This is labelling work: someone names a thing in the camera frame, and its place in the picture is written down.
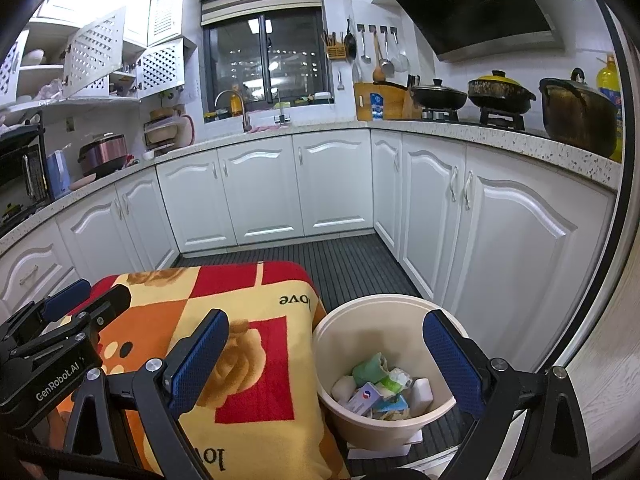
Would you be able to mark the wooden cutting board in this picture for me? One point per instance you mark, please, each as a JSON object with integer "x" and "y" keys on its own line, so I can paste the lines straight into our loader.
{"x": 361, "y": 102}

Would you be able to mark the wooden knife block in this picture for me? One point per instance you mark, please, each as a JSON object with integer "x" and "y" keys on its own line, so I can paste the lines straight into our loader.
{"x": 411, "y": 105}

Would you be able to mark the yellow lidded clay pot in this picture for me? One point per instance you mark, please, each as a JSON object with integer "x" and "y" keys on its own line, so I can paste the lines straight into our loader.
{"x": 500, "y": 91}

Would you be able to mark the metal peeler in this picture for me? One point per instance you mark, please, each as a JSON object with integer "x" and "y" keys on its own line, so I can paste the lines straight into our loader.
{"x": 340, "y": 82}

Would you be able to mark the pink plate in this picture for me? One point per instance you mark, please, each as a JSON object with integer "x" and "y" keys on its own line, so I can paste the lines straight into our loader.
{"x": 82, "y": 182}

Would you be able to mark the pink dish rack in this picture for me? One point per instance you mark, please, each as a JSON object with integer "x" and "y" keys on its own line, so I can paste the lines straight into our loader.
{"x": 165, "y": 132}

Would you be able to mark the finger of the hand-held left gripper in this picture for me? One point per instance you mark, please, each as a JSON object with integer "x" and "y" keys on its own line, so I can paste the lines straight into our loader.
{"x": 65, "y": 300}
{"x": 110, "y": 307}

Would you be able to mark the dark ribbed floor mat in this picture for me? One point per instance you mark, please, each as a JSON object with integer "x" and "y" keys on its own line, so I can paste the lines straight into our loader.
{"x": 350, "y": 265}

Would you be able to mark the dark kitchen window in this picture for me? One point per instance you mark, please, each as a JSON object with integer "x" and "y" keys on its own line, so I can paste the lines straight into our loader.
{"x": 250, "y": 60}

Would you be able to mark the black range hood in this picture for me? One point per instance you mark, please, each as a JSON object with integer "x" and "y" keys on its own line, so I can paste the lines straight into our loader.
{"x": 475, "y": 10}

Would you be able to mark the black microwave oven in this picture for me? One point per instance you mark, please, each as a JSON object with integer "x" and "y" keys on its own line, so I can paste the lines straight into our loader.
{"x": 20, "y": 175}

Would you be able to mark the blue pitcher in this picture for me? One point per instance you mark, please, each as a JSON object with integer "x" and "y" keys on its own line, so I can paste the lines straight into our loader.
{"x": 59, "y": 175}

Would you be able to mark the green fuzzy cloth roll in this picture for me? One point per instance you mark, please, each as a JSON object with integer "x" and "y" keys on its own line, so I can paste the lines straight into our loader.
{"x": 369, "y": 369}

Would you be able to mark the white louvered cabinet door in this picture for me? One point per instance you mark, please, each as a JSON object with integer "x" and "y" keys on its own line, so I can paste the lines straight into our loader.
{"x": 162, "y": 10}

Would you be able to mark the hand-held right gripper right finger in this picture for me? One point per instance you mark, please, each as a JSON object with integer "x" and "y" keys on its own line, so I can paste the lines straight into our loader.
{"x": 452, "y": 365}

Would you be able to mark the black wok with lid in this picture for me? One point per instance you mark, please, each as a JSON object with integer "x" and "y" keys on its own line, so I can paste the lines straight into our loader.
{"x": 440, "y": 97}

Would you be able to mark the large dark stock pot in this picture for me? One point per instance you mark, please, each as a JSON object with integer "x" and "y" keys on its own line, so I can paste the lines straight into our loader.
{"x": 575, "y": 115}

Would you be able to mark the metal ladle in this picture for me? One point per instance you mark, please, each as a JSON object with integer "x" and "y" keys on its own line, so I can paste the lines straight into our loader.
{"x": 366, "y": 57}

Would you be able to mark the white lattice cabinet door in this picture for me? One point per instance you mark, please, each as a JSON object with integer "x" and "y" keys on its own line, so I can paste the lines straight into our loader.
{"x": 92, "y": 55}
{"x": 160, "y": 67}
{"x": 7, "y": 67}

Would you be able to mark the row of white cabinet doors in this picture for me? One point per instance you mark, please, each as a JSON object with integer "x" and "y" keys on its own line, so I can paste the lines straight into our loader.
{"x": 500, "y": 240}

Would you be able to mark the white flat board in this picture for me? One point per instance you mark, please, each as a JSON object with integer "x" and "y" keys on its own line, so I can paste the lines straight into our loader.
{"x": 400, "y": 447}

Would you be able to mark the striped roller blind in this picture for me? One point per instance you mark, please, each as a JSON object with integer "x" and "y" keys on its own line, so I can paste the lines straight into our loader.
{"x": 260, "y": 2}

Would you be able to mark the small black hanging pan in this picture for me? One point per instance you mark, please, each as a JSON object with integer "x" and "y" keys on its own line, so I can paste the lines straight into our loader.
{"x": 350, "y": 45}

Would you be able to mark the white printed plastic wrapper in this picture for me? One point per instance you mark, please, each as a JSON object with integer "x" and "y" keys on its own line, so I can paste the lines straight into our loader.
{"x": 342, "y": 389}

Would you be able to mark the yellow oil bottle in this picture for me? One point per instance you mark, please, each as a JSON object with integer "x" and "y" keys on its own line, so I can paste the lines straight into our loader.
{"x": 609, "y": 80}

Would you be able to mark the tall curved metal faucet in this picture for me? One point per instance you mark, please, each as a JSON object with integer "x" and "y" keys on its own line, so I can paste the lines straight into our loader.
{"x": 245, "y": 117}

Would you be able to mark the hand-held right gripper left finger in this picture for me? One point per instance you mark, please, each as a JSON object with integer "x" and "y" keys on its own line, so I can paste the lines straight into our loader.
{"x": 197, "y": 360}

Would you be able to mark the wooden spoon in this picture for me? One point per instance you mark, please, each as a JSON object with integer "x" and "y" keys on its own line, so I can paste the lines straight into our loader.
{"x": 379, "y": 76}

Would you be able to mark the wooden chopstick holder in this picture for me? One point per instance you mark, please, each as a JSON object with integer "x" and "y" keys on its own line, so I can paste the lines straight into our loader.
{"x": 335, "y": 51}

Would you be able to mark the green white milk carton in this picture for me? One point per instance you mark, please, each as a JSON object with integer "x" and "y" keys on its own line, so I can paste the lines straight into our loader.
{"x": 397, "y": 379}

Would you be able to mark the speckled countertop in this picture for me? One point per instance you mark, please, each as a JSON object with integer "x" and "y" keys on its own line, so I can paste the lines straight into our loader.
{"x": 575, "y": 162}

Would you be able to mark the red yellow printed blanket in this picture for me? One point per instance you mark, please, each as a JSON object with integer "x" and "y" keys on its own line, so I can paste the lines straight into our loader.
{"x": 280, "y": 355}

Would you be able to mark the cream plastic bucket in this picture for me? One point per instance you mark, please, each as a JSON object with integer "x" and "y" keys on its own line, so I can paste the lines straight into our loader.
{"x": 350, "y": 330}

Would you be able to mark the copper rice cooker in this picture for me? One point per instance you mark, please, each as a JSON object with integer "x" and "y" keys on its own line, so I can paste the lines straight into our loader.
{"x": 102, "y": 155}

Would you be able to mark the metal skimmer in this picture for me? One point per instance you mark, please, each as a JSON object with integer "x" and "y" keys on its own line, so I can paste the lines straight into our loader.
{"x": 387, "y": 64}

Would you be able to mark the black metal shelf rack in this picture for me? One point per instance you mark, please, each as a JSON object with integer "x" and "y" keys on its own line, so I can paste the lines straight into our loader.
{"x": 44, "y": 135}

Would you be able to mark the white medicine box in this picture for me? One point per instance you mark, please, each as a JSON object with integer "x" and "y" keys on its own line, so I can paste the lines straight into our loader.
{"x": 364, "y": 399}

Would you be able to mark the black gas stove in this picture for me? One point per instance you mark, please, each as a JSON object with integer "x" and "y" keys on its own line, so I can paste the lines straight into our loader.
{"x": 500, "y": 121}

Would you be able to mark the blue tissue packet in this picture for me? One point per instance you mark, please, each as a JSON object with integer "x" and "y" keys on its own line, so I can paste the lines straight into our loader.
{"x": 392, "y": 407}

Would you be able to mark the pink cloth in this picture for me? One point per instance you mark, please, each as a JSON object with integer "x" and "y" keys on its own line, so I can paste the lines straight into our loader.
{"x": 270, "y": 129}

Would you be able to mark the small metal faucet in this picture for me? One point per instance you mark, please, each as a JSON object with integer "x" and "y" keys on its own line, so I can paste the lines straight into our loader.
{"x": 282, "y": 116}

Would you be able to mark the crumpled clear plastic bag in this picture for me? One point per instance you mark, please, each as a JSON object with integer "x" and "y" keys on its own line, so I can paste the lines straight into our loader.
{"x": 50, "y": 90}

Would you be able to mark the white torn paper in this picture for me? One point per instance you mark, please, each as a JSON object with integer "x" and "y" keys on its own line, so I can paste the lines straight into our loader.
{"x": 421, "y": 395}

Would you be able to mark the white bowls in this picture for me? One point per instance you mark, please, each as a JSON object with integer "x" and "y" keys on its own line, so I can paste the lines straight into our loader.
{"x": 32, "y": 56}

